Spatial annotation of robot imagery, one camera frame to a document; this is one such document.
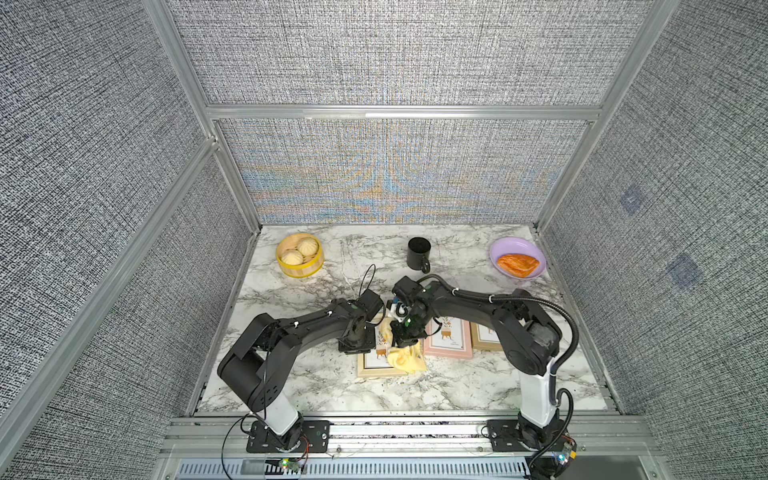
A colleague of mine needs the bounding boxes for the yellow microfibre cloth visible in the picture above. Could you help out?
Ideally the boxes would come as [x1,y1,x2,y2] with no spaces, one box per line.
[376,317,427,374]

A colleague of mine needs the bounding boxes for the light wood picture frame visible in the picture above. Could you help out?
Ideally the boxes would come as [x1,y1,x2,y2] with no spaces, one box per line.
[357,351,406,378]

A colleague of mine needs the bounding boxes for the pink picture frame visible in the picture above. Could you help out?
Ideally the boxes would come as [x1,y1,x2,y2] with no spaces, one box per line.
[424,317,473,359]

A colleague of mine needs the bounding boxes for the wooden picture frame deer print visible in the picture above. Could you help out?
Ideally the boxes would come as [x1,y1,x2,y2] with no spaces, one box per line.
[470,323,503,351]

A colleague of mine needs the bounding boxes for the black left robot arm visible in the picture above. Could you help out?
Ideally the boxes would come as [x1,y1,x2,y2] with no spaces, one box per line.
[217,289,384,446]

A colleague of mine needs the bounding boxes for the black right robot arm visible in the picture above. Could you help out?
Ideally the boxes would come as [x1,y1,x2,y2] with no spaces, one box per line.
[387,274,579,450]

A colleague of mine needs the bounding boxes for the black mug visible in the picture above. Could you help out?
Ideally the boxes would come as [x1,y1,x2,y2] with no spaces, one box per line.
[406,237,431,274]

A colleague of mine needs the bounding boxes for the yellow bamboo steamer basket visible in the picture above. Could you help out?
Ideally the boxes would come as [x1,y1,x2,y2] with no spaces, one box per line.
[275,233,325,279]

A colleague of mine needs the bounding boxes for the right steamed bun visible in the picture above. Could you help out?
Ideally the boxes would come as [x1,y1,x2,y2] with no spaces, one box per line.
[296,237,319,260]

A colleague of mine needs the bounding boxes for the steamed bun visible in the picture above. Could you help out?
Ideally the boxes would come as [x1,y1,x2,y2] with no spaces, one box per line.
[296,237,319,260]
[280,249,305,266]

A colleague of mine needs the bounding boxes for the left steamed bun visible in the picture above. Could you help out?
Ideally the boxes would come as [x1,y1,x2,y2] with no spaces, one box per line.
[280,249,305,266]

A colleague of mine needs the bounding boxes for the orange food in bowl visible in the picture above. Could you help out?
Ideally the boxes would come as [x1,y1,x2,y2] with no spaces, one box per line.
[496,253,540,278]

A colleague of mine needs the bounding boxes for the purple bowl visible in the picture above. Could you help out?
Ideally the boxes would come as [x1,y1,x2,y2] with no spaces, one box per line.
[489,237,547,280]

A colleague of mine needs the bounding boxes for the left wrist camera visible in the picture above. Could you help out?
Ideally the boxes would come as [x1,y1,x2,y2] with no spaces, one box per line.
[356,289,384,322]

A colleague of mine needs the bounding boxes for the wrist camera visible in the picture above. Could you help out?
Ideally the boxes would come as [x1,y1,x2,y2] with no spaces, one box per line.
[356,289,384,322]
[392,276,423,307]

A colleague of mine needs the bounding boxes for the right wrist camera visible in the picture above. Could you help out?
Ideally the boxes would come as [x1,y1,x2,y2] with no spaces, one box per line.
[392,276,423,307]

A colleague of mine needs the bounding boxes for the black corrugated cable conduit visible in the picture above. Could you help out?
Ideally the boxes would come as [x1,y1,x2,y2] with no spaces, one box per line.
[419,274,581,376]

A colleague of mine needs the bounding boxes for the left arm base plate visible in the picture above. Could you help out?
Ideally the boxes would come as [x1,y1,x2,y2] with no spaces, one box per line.
[246,418,330,455]

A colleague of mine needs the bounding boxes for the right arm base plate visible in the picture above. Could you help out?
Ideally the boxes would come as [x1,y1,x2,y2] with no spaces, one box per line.
[483,418,577,457]

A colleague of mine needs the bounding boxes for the aluminium front rail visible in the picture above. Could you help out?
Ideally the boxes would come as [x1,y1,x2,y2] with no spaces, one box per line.
[150,411,673,479]

